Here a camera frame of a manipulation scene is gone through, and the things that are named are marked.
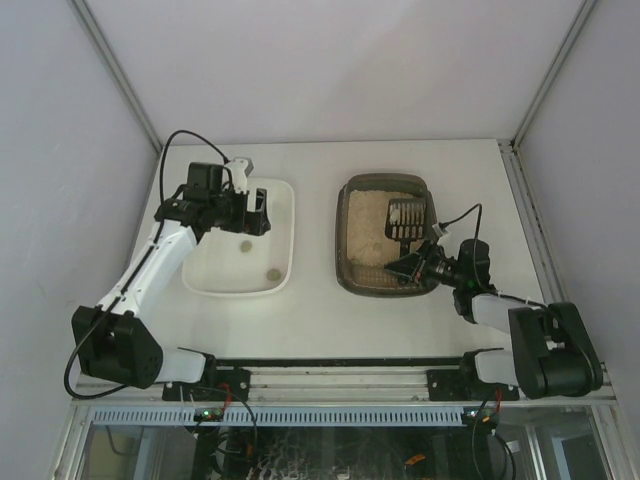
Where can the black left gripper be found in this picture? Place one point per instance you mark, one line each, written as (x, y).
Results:
(251, 216)

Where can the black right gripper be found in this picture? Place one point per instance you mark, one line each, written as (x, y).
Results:
(417, 267)

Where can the black slotted litter scoop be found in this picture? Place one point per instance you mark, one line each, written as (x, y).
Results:
(411, 226)

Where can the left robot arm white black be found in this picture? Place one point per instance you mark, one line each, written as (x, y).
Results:
(113, 339)

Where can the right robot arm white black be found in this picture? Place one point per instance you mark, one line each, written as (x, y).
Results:
(550, 353)

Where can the dark brown litter box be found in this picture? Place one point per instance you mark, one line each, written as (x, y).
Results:
(360, 222)

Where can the white plastic waste bin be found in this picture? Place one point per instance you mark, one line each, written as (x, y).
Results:
(218, 268)

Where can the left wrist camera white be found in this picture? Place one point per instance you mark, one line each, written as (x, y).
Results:
(239, 169)

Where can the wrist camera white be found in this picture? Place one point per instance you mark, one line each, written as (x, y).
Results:
(441, 230)
(239, 169)

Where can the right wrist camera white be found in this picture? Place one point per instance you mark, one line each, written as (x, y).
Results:
(441, 230)

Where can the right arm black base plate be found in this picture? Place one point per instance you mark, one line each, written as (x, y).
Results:
(463, 383)

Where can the aluminium front mounting rail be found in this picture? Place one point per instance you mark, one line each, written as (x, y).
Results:
(339, 385)

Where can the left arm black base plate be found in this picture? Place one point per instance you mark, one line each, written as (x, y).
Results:
(215, 386)

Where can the grey slotted cable duct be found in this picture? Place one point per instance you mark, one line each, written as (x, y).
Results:
(238, 416)

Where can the aluminium left corner post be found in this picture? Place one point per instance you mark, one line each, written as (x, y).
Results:
(108, 57)

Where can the aluminium corner post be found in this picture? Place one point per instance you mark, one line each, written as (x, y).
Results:
(555, 68)
(108, 57)

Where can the aluminium right corner post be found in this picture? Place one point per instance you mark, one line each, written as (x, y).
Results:
(555, 68)

